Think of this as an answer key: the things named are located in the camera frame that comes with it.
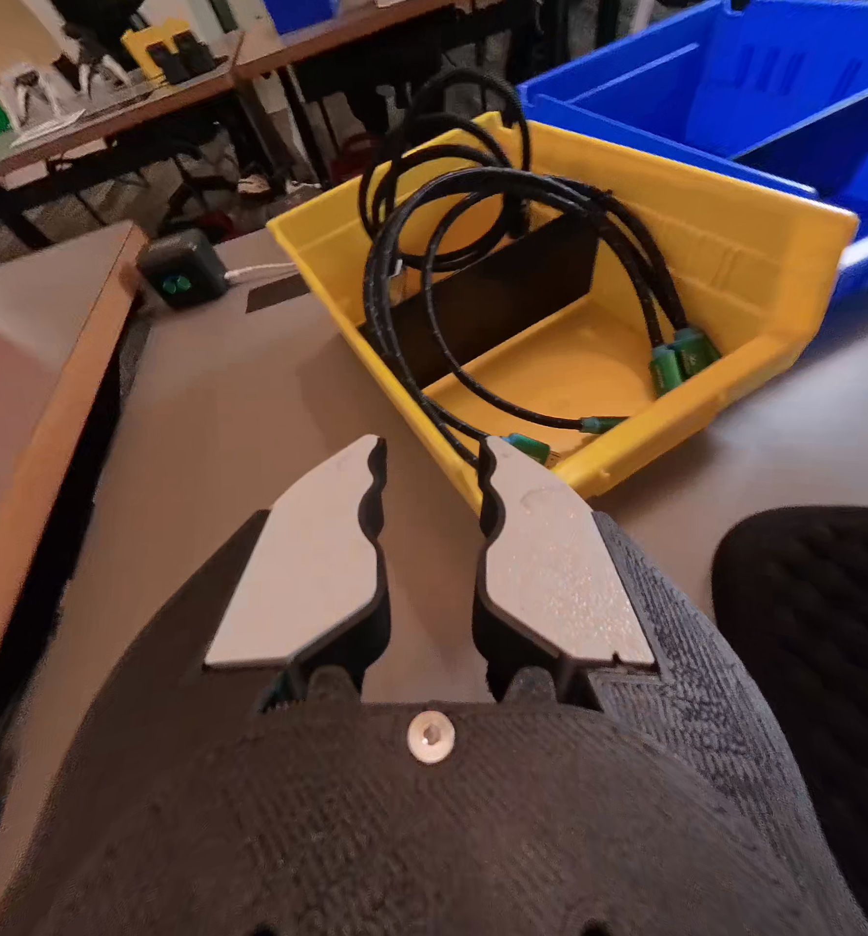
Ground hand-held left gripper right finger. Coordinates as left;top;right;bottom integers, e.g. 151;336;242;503
473;435;659;697

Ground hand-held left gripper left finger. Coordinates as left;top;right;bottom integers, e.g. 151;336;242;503
202;433;393;692

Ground yellow plastic bin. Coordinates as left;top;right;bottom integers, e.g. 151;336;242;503
267;110;861;516

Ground blue plastic bin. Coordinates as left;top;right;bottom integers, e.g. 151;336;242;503
518;0;868;301
262;0;340;35

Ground black quilted cushion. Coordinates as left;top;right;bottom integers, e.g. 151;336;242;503
712;506;868;936

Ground black bin divider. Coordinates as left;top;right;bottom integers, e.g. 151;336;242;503
361;212;599;389

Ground black box green buttons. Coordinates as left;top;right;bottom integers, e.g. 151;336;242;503
138;228;229;310

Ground yellow holder black blocks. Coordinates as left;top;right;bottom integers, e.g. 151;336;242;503
121;18;217;85

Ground white cable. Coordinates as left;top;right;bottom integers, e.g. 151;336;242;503
223;261;300;283

